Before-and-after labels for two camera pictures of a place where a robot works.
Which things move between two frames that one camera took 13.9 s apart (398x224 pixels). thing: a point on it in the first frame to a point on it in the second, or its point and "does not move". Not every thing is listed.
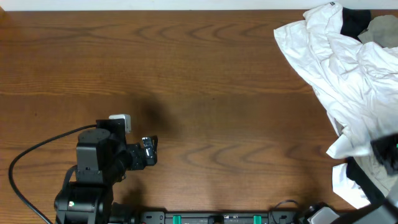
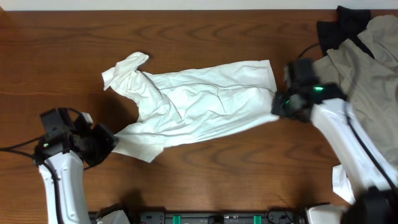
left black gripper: (148, 150) to (101, 142)
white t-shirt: (357, 79) to (173, 105)
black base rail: (219, 217) does not move
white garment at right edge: (346, 188) does not move
